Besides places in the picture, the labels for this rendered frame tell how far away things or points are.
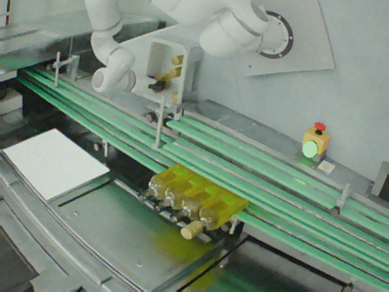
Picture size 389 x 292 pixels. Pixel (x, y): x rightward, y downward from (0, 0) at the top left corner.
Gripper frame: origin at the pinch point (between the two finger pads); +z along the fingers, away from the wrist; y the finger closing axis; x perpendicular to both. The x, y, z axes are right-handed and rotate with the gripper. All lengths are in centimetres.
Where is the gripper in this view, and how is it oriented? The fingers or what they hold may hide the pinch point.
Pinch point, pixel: (154, 82)
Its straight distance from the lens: 136.2
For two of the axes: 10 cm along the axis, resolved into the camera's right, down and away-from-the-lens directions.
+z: 5.2, -0.7, 8.5
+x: 3.2, -9.1, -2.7
